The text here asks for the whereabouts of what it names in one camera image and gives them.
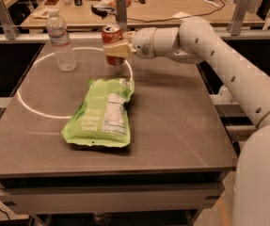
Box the brown phone on desk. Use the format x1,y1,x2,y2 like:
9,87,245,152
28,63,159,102
45,0,59,6

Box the right metal bracket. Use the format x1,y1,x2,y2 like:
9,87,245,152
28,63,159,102
227,0,250,36

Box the left metal bracket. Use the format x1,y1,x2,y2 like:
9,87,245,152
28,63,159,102
0,0,20,40

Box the black cable on desk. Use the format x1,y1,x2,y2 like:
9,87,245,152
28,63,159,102
127,0,227,24

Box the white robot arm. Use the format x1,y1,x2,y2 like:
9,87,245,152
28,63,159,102
103,17,270,226

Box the green snack bag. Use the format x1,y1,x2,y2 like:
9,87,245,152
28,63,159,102
61,78,135,148

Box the red coke can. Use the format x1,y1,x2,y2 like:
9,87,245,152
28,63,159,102
102,24,125,66

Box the white table drawer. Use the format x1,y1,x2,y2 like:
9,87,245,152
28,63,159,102
0,183,224,215

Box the metal bracket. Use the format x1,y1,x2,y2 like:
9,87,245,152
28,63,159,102
0,0,20,40
227,0,250,36
116,0,127,32

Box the white paper sheet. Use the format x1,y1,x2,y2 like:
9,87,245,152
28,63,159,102
173,11,190,20

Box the middle metal bracket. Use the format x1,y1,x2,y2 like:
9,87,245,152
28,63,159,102
116,0,127,32

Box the black sunglasses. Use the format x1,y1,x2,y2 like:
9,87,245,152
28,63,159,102
91,6,108,19

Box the clear plastic water bottle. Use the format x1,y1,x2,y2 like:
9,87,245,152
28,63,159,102
46,8,76,73

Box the small clear sanitizer bottle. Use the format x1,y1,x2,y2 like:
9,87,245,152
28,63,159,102
216,85,232,104

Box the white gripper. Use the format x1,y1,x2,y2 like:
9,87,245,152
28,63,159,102
103,27,156,59

